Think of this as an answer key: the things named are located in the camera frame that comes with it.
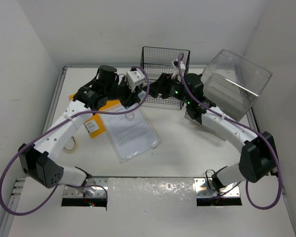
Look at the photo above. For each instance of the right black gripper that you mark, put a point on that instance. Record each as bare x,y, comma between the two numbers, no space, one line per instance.
161,86

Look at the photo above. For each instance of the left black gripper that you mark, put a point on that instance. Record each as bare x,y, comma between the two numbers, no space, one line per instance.
132,98

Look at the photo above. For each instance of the clear plastic drawer organizer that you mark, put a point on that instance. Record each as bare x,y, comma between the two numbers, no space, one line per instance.
234,83

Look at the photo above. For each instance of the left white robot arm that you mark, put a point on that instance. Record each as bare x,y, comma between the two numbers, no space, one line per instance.
39,159

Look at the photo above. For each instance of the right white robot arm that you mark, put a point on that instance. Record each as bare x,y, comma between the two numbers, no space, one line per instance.
257,152

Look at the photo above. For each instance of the clear document sleeve with paper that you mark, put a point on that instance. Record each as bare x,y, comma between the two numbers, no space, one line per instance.
129,138

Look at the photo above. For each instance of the orange plastic folder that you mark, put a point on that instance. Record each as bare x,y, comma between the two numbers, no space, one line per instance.
94,126

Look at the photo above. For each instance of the beige masking tape roll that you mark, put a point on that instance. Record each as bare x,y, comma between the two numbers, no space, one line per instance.
71,145

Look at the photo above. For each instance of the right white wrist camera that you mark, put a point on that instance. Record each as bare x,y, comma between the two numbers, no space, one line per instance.
176,66

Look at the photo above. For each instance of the black wire mesh basket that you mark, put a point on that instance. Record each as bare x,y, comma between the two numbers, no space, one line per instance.
158,60

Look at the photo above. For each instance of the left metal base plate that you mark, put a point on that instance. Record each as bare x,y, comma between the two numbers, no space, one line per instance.
97,187

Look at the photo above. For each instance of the metal base plate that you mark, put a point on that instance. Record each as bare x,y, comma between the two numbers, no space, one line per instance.
97,187
204,189

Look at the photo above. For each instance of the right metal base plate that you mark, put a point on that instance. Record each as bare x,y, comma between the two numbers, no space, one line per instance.
204,189

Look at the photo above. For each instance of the aluminium table frame rail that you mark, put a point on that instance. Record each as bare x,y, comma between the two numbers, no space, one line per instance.
16,191

